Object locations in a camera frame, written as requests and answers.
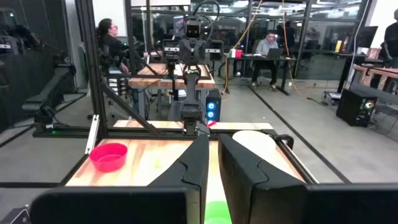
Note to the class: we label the red plastic bowl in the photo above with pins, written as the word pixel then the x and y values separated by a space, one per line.
pixel 108 157

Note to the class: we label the black neighbouring robot arm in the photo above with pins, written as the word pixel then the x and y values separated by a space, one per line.
pixel 49 90

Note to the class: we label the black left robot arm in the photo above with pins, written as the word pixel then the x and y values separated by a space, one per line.
pixel 190 109

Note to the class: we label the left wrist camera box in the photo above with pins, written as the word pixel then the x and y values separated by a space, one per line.
pixel 192 29

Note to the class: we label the black monitor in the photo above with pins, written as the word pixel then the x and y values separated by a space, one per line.
pixel 367 36

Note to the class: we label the wooden workbench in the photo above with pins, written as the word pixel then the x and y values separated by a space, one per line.
pixel 155 81

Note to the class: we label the green plastic bowl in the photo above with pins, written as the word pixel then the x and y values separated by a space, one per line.
pixel 217 214

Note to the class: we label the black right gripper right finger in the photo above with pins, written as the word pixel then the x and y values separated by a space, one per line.
pixel 248 186

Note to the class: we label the silver extrusion piece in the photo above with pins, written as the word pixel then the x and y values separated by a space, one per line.
pixel 92 133

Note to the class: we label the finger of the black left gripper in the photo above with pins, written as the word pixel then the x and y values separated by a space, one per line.
pixel 197 50
pixel 186 50

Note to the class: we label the small red tag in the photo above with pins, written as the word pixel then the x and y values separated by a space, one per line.
pixel 211 124

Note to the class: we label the computer tower blue lights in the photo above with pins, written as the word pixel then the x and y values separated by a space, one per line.
pixel 213 105

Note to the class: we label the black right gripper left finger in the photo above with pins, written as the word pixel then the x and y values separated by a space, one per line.
pixel 192 168

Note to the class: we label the person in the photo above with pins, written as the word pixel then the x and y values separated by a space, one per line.
pixel 392 37
pixel 109 46
pixel 267 46

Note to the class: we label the grey laptop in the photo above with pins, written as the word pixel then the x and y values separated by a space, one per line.
pixel 275 53

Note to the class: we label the black office desk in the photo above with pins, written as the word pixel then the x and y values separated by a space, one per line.
pixel 287 60

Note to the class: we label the black computer tower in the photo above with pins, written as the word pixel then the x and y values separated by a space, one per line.
pixel 356 107

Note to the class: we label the cream ribbed bowl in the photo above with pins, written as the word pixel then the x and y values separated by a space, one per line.
pixel 255 143

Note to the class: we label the wooden table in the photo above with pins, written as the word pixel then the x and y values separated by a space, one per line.
pixel 377 72

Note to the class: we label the red white box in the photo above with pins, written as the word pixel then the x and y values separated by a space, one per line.
pixel 237 53

